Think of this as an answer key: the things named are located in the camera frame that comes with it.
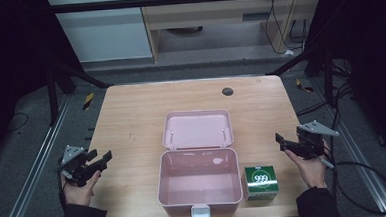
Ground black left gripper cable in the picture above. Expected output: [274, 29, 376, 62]
[55, 166, 71, 212]

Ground person's right hand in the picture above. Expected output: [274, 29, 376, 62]
[284, 140, 333, 192]

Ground black horizontal frame bar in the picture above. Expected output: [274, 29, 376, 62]
[49, 0, 324, 15]

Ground person's left hand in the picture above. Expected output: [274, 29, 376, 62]
[59, 169, 104, 208]

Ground thin black floor cable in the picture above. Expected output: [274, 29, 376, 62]
[5, 111, 31, 133]

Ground black cables under desk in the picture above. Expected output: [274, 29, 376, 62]
[262, 0, 310, 57]

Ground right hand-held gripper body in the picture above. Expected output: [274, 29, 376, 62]
[295, 118, 341, 161]

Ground black metal stand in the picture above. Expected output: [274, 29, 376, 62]
[265, 40, 336, 110]
[43, 55, 116, 128]

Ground aluminium floor rail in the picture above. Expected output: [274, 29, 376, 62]
[0, 94, 79, 217]
[309, 73, 386, 217]

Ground yellow black tape marker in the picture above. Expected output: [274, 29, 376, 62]
[295, 77, 315, 94]
[81, 92, 96, 111]

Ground black curtain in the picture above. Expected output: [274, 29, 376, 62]
[0, 0, 88, 163]
[302, 0, 386, 167]

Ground pink storage box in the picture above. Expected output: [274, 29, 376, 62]
[152, 107, 246, 217]

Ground bundle of black floor cables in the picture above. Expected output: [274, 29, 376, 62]
[293, 59, 356, 117]

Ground green medicine box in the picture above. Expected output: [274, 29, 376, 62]
[241, 164, 281, 202]

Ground white cabinet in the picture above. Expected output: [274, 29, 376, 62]
[45, 0, 154, 66]

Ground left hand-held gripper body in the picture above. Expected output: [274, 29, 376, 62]
[57, 143, 101, 189]

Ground light wooden desk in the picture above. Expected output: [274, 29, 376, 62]
[136, 0, 324, 63]

